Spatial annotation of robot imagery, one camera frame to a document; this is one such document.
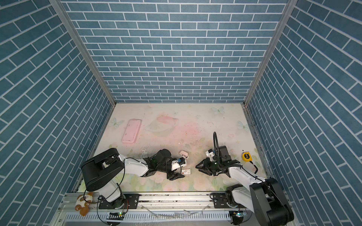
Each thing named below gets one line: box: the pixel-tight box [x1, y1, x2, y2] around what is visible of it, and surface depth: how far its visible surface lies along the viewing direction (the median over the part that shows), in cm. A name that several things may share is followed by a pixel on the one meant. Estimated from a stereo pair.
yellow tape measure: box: [241, 151, 254, 164], surface depth 90 cm
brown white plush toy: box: [74, 191, 94, 217], surface depth 72 cm
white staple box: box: [181, 168, 191, 175], surface depth 84 cm
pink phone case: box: [121, 118, 142, 145], surface depth 101 cm
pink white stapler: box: [178, 149, 190, 160], surface depth 91 cm
